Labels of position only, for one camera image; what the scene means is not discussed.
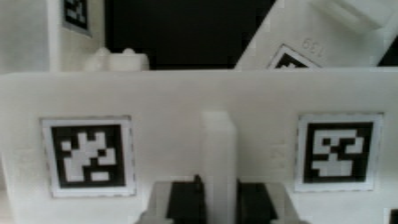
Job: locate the white cabinet body box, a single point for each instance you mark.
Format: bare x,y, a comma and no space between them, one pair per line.
51,38

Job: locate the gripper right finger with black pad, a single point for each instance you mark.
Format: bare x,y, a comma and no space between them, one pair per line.
263,204

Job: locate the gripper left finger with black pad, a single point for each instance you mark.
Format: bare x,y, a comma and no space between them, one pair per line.
176,203

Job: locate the white cabinet door panel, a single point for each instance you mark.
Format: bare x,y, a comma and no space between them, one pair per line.
322,34

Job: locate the white cabinet door with knob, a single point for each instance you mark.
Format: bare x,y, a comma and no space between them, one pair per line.
108,130

